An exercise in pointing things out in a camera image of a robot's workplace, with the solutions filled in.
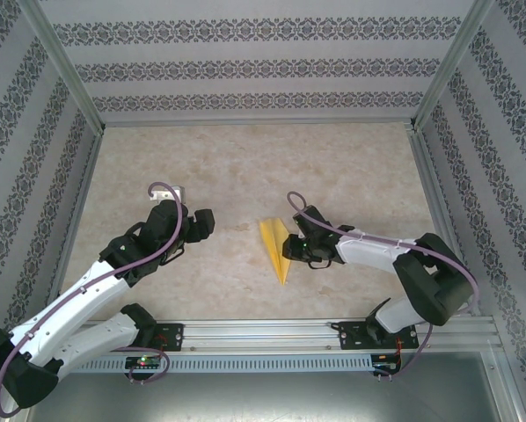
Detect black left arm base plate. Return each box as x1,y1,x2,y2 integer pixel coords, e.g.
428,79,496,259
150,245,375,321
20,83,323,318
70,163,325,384
104,323,185,353

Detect yellow paper sheet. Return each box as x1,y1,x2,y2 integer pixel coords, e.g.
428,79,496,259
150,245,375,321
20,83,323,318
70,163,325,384
259,217,296,287

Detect right controller board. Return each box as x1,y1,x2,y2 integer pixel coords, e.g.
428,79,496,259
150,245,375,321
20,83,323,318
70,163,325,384
374,353,400,373

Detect controller board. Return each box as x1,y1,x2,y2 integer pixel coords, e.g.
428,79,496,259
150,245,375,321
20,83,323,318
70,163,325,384
374,353,400,373
126,356,161,369

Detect slotted grey cable duct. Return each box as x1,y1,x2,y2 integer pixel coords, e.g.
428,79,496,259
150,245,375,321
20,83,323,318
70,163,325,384
40,354,374,373

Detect aluminium frame post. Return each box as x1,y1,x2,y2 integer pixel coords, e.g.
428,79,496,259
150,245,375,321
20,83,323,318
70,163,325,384
23,0,105,131
412,0,496,131

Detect aluminium table side rail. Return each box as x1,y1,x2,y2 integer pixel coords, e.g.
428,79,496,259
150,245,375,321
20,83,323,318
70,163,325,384
406,127,483,317
41,130,105,321

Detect left controller board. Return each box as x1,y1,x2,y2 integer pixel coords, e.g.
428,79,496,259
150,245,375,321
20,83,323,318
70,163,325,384
126,356,161,369

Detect grey metal panel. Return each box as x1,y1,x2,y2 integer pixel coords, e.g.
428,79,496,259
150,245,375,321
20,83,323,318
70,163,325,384
23,372,522,422

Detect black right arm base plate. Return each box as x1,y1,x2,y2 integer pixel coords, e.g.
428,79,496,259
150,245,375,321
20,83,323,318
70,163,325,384
338,320,420,352

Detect aluminium mounting rail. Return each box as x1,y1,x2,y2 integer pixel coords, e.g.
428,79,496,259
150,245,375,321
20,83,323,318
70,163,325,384
23,319,497,353

